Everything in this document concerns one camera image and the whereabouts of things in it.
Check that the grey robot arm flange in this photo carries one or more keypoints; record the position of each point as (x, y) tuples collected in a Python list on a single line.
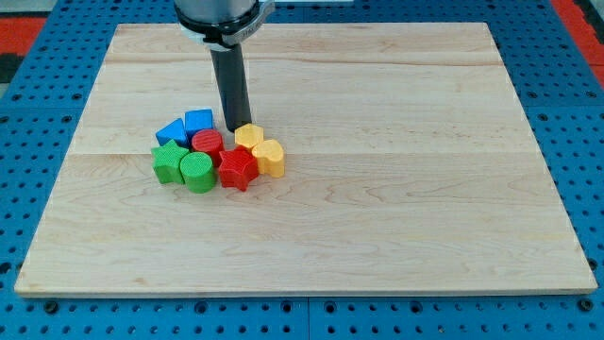
[(221, 24)]

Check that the blue triangle block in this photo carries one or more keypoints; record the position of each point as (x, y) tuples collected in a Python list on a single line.
[(174, 131)]

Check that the yellow heart block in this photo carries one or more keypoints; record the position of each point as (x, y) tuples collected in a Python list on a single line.
[(270, 158)]

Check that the red star block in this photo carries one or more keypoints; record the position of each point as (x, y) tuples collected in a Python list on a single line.
[(238, 168)]

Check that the yellow hexagon block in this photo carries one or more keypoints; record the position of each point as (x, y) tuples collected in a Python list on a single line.
[(248, 136)]

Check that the red cylinder block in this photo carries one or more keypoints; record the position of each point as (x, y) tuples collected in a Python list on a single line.
[(209, 141)]

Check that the green cylinder block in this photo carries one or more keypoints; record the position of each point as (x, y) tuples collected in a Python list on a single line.
[(198, 172)]

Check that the light wooden board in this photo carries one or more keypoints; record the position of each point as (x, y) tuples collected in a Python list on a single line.
[(410, 170)]

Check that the blue cube block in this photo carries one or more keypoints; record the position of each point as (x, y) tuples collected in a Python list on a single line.
[(196, 120)]

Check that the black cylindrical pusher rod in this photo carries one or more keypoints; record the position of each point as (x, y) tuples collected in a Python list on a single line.
[(231, 80)]

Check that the green star block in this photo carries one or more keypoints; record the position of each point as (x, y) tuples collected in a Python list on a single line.
[(166, 162)]

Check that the blue perforated table panel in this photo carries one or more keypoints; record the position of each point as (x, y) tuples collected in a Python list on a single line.
[(556, 84)]

